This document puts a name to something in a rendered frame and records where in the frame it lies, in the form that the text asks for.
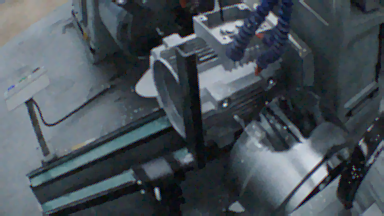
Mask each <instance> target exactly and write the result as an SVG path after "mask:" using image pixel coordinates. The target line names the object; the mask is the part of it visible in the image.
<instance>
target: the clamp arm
mask: <svg viewBox="0 0 384 216"><path fill-rule="evenodd" d="M175 53H176V61H177V64H176V69H177V77H178V85H179V93H180V102H181V110H183V119H184V127H185V135H186V143H187V151H188V153H187V155H186V156H185V157H187V158H188V157H190V156H191V157H192V158H190V159H188V160H189V163H192V162H193V161H194V163H193V164H191V165H190V167H191V166H193V167H194V168H195V170H200V169H204V168H206V167H207V164H206V153H205V148H206V143H205V137H206V136H207V131H206V130H205V128H204V121H203V110H201V99H200V87H199V77H198V65H197V62H198V63H200V58H199V55H198V54H197V53H196V51H195V50H194V48H193V47H192V46H190V45H189V44H188V43H187V42H183V43H181V44H179V45H176V46H175Z"/></svg>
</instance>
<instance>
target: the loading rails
mask: <svg viewBox="0 0 384 216"><path fill-rule="evenodd" d="M163 114H164V115H165V116H164V115H163ZM160 116H161V117H160ZM166 116H167V113H166V111H165V109H164V108H160V109H157V110H154V111H152V112H150V113H148V114H147V115H144V116H142V117H140V118H138V119H136V120H133V121H132V122H130V123H128V124H126V125H124V126H122V127H120V128H119V129H118V128H117V129H115V130H113V131H111V132H110V133H108V134H105V135H103V136H102V137H100V138H97V139H95V140H94V141H91V142H89V143H88V144H87V143H86V144H85V145H84V146H81V147H80V148H77V149H75V150H73V151H72V152H69V153H68V154H66V155H63V156H62V157H60V158H57V159H55V160H53V161H50V162H49V163H47V164H45V165H43V166H41V167H39V168H37V169H35V170H33V171H32V172H31V171H30V173H27V174H25V177H26V179H27V182H28V184H29V186H30V188H31V190H32V191H33V194H34V195H35V197H36V198H37V200H38V203H37V205H38V207H39V209H40V212H41V214H42V215H43V216H139V215H142V214H146V213H149V212H151V211H154V210H155V208H154V205H153V201H152V200H151V199H150V197H148V195H146V194H142V193H141V191H140V190H141V189H140V187H139V186H138V185H137V183H133V179H134V177H133V175H132V174H131V173H130V171H129V170H130V167H131V166H132V165H134V164H136V163H139V164H141V163H143V162H145V161H146V162H147V161H149V160H151V159H153V158H155V157H159V154H161V153H163V152H165V151H167V150H170V151H172V152H173V153H174V154H176V155H177V156H178V158H181V156H184V155H187V153H188V152H187V153H185V152H186V151H187V143H186V142H185V140H183V137H180V134H179V135H178V132H177V131H176V130H175V128H173V124H171V122H170V120H169V119H168V117H167V119H166ZM163 117H164V118H163ZM164 119H166V121H167V122H168V123H164V122H165V121H164ZM169 122H170V123H169ZM157 123H158V126H157ZM159 123H160V126H159ZM165 125H166V128H164V127H165ZM170 125H172V126H170ZM163 126H164V127H163ZM162 128H163V129H162ZM239 131H240V132H239ZM243 131H244V130H243V129H241V128H240V130H238V131H236V132H234V142H232V143H230V144H228V145H226V146H224V147H222V148H220V147H219V146H218V145H217V144H214V145H212V146H209V145H207V146H206V148H205V153H206V164H207V167H206V168H204V169H200V170H195V168H194V167H193V166H191V167H189V168H187V169H185V172H186V180H185V181H184V182H180V183H178V184H179V186H180V187H181V188H182V195H181V196H179V197H178V198H179V203H180V208H181V212H183V211H184V212H185V211H187V210H188V209H191V208H193V207H195V203H194V202H193V201H192V199H190V198H189V197H191V196H193V195H197V194H199V193H201V192H203V191H206V190H208V189H210V188H212V187H214V186H216V185H218V184H220V183H223V174H224V169H225V165H226V161H227V160H226V158H227V157H228V156H229V154H230V153H231V152H232V150H233V148H234V146H235V144H236V142H237V141H238V139H239V138H240V136H241V134H242V133H243ZM178 146H179V147H180V149H179V148H178ZM183 152H184V155H183ZM180 155H181V156H180Z"/></svg>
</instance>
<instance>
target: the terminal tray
mask: <svg viewBox="0 0 384 216"><path fill-rule="evenodd" d="M222 10H223V16H224V22H222V21H221V20H220V16H221V14H220V11H219V9H218V10H217V11H212V12H210V13H206V14H203V15H199V16H197V17H193V21H194V29H195V33H196V36H199V38H200V37H201V38H202V39H204V41H205V40H206V42H207V43H209V46H212V50H213V49H214V51H215V53H216V52H217V54H218V57H219V56H220V59H221V61H222V66H223V68H224V70H225V71H229V72H232V69H233V68H235V69H237V70H238V66H240V67H241V68H243V67H244V64H245V63H246V64H247V65H249V62H252V63H254V59H255V60H256V59H257V54H258V53H260V52H261V51H267V50H269V49H270V47H268V46H267V45H264V44H263V42H262V40H261V39H259V38H258V37H256V36H255V35H253V39H251V41H250V43H249V44H248V46H247V48H246V49H245V51H246V52H245V54H244V57H243V59H241V60H240V61H239V62H232V61H230V60H229V59H228V58H227V57H226V55H225V49H226V48H228V47H230V45H231V44H232V43H233V39H234V38H235V35H236V34H237V33H238V30H239V29H240V28H241V25H243V24H244V23H243V22H244V21H245V20H246V19H247V18H248V16H249V15H251V12H252V11H253V10H251V9H250V8H249V7H248V6H246V5H245V4H244V3H243V4H239V5H235V6H231V7H227V8H223V9H222ZM238 18H240V19H239V20H240V21H239V20H238ZM235 19H236V21H235ZM242 21H243V22H242ZM235 22H236V23H235ZM230 23H231V24H230ZM210 25H211V26H212V27H211V26H210ZM213 25H214V27H215V29H214V28H213ZM224 25H225V26H224ZM217 27H218V29H217ZM208 28H209V29H208ZM212 31H213V32H212ZM219 31H220V32H219ZM271 31H272V27H271V26H270V25H269V24H268V23H267V22H265V21H264V22H262V25H261V26H260V27H259V28H258V31H256V33H258V34H263V35H264V34H269V35H271Z"/></svg>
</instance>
